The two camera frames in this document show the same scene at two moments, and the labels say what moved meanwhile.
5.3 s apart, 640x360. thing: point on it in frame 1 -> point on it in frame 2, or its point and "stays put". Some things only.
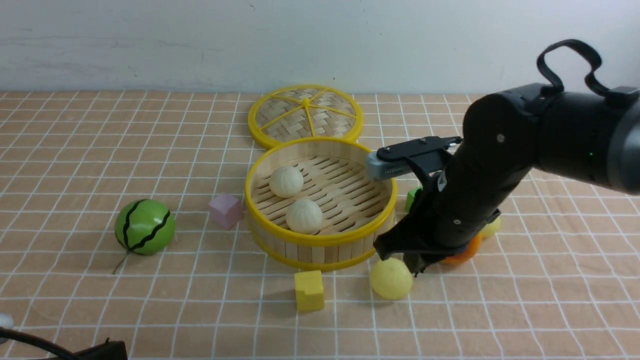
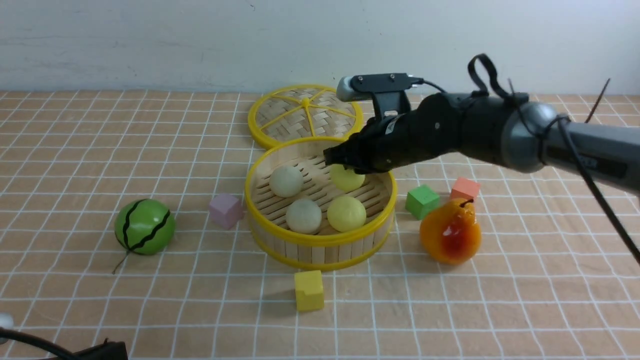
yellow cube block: [309, 291] stays put
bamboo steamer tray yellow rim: [311, 205] stays put
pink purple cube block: [226, 211] stays put
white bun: [304, 216] stays put
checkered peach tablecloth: [122, 217] stays put
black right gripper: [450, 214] -> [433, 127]
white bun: [286, 182] stays put
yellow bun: [492, 228] -> [345, 180]
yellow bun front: [391, 279] -> [345, 213]
